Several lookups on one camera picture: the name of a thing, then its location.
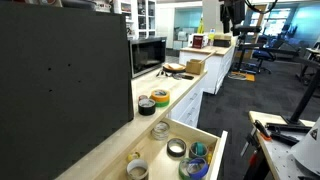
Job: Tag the white drawer cabinet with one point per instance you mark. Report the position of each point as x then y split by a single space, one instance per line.
188 106

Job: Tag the yellow floor mat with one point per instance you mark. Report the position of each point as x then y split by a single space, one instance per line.
250 77

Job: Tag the black stand pole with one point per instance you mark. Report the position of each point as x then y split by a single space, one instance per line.
305 96

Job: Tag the wooden stick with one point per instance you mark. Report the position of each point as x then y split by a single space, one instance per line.
208 56

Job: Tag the grey roll with teal tape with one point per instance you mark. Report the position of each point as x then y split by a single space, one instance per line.
192 154

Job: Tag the white wide tape roll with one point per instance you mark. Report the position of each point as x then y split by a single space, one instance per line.
131 173

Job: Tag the open wooden drawer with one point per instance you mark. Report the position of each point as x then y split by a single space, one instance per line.
160 163

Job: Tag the wooden work table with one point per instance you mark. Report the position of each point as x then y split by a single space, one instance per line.
276 156

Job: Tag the white shelving unit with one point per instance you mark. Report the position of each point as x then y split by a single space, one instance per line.
143 18

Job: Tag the white island cabinet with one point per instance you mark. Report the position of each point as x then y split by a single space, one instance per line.
216 66

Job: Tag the black microwave oven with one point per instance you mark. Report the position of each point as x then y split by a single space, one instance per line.
146 55

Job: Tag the white cone housing with sticker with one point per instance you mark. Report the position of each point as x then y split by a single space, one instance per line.
310 150

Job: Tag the large black panel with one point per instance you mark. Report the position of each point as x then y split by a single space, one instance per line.
63 90

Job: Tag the small red tape roll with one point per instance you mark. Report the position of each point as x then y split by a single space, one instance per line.
142 97

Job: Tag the black hand tool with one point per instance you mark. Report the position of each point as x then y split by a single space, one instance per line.
185 76

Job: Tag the small white appliance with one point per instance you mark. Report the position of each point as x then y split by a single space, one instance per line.
182 36

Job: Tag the round plate with bread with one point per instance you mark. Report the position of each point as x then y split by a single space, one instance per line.
174 67

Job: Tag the black clamp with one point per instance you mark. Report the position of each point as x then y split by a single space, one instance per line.
286 137

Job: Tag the green tape roll in drawer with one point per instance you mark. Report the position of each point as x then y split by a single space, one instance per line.
181 170

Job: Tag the red and white appliance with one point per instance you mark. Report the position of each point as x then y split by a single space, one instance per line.
199 41

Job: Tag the yellow and blue bottle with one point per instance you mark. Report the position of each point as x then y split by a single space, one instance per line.
212 35

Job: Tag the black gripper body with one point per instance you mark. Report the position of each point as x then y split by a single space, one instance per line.
238 11

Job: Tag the small yellow tape roll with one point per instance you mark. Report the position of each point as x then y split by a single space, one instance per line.
130 156

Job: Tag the orange masking tape roll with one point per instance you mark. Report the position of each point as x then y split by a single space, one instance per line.
157 98

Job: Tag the small yellow item in drawer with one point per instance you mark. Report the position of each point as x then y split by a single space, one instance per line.
209 157

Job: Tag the tan wooden box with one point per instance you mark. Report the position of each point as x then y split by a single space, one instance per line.
222 36

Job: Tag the green tape roll on counter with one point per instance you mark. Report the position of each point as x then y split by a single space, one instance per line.
163 104

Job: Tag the yellow floor sign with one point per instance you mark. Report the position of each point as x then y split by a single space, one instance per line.
201 26

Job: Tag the blue tape roll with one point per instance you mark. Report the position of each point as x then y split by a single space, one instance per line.
202 171

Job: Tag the black tape roll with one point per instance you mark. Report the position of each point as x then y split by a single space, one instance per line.
146 108

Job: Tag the dark grey tape roll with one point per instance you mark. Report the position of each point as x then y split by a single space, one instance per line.
170 151

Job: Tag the black box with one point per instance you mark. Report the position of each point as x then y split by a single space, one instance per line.
221 43

